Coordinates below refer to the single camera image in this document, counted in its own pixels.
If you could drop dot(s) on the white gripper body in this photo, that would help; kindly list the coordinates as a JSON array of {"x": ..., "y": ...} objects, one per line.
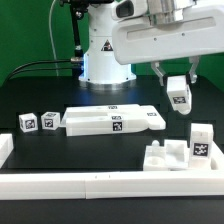
[{"x": 201, "y": 32}]

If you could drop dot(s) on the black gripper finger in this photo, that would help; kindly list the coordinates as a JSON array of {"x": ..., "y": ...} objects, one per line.
[
  {"x": 158, "y": 71},
  {"x": 194, "y": 61}
]

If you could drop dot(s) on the white chair seat block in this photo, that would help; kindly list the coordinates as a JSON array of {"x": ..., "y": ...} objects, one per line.
[{"x": 172, "y": 156}]

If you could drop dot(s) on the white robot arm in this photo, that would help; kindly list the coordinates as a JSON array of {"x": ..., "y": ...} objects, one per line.
[{"x": 159, "y": 12}]

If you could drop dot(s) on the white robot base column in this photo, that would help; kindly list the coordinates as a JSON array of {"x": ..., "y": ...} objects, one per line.
[{"x": 101, "y": 70}]

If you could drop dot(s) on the white tagged cube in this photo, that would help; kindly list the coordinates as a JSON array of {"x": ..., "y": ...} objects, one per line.
[
  {"x": 28, "y": 122},
  {"x": 50, "y": 120}
]

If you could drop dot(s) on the white left fence piece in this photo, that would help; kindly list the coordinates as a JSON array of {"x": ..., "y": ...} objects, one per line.
[{"x": 6, "y": 147}]

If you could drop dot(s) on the white chair back frame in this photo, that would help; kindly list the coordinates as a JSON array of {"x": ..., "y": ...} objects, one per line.
[{"x": 112, "y": 123}]

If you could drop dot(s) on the white L-shaped fence rail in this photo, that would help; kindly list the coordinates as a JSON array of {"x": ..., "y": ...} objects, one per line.
[{"x": 95, "y": 185}]

